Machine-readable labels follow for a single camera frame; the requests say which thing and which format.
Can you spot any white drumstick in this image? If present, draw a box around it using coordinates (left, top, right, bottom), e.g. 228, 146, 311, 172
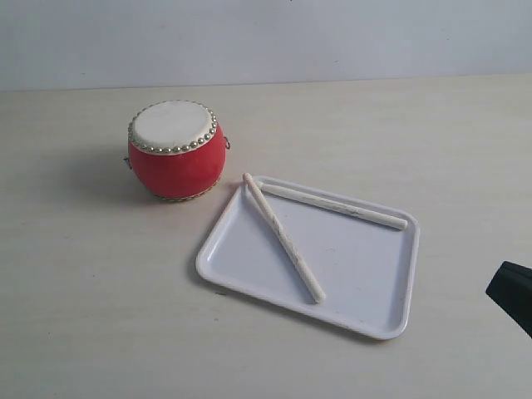
243, 172, 326, 303
259, 183, 408, 230

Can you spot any small red drum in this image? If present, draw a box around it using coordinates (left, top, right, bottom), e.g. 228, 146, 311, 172
127, 100, 230, 202

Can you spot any white plastic tray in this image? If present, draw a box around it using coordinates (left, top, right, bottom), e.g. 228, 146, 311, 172
195, 181, 421, 340

